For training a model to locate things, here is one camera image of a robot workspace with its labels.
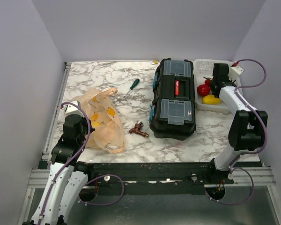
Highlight red fake cherry tomatoes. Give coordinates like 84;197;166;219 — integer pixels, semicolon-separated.
204;77;213;87

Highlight red fake apple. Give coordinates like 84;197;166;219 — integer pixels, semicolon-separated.
197;84;210;97

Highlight yellow fake lemon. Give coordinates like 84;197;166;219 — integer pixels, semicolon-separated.
202;95;221;105

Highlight orange translucent plastic bag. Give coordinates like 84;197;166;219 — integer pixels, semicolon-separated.
71;88;125;153

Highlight orange fake fruit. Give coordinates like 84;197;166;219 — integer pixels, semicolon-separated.
91;121;101;128

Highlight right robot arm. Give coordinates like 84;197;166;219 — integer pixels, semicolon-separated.
206;62;268;184

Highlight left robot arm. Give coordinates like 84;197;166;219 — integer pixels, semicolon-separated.
25;114;95;225

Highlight white plastic basket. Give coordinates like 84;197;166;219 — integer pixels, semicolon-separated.
193;59;246;114

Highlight brown water tap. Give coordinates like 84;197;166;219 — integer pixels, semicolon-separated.
128;120;149;137

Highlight black plastic toolbox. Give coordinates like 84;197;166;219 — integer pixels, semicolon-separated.
149;58;196;141

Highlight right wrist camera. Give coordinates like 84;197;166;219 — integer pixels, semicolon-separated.
228;62;244;82

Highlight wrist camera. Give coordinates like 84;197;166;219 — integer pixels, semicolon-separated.
61;100;84;117
228;62;244;82

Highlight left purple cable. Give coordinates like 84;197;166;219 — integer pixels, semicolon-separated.
36;102;125;221

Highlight purple cable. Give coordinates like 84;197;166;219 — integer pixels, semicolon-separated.
36;102;125;221
204;58;268;205

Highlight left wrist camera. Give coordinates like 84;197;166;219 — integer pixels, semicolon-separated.
61;100;84;117

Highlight green handled screwdriver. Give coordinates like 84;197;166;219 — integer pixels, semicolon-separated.
124;78;140;97

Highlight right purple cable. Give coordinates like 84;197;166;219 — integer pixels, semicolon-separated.
204;58;268;205

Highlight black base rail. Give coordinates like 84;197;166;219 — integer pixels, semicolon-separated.
80;163;233;199

